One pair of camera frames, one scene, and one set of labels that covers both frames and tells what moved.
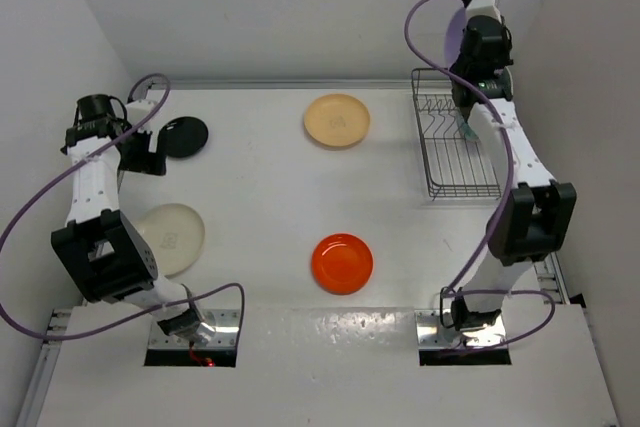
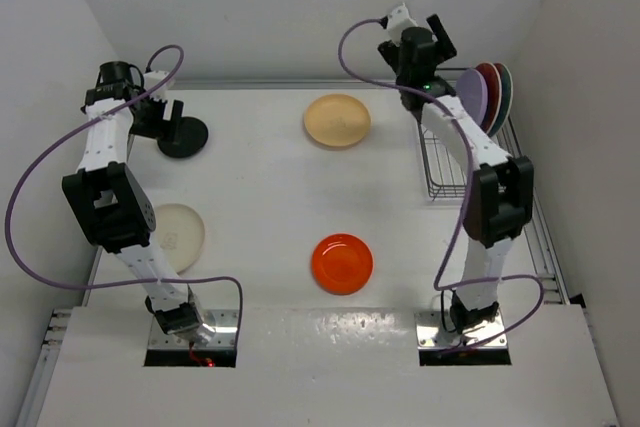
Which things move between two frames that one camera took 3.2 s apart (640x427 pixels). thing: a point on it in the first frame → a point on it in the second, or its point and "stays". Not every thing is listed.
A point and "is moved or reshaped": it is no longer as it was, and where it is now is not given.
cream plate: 174,235 stays
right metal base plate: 433,335 stays
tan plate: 337,120 stays
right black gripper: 504,58 → 447,48
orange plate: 342,264 stays
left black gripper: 148,162 → 159,129
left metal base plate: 226,335 stays
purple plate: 453,36 is moved or reshaped
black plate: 184,137 stays
